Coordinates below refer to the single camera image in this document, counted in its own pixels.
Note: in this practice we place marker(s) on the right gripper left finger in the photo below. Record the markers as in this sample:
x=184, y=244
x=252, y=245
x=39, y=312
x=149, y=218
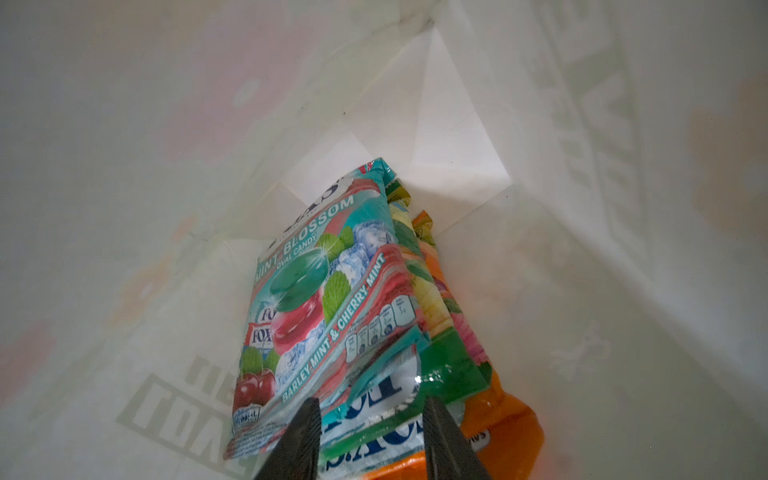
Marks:
x=296, y=455

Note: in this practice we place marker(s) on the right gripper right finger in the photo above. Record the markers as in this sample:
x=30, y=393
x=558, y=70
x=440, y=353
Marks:
x=448, y=453

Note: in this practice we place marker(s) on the white paper gift bag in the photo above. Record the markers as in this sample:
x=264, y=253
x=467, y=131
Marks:
x=596, y=172

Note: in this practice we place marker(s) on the green fruit candy bag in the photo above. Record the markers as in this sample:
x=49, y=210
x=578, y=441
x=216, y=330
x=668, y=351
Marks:
x=382, y=430

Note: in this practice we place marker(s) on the orange candy bag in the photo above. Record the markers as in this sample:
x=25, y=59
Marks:
x=503, y=431

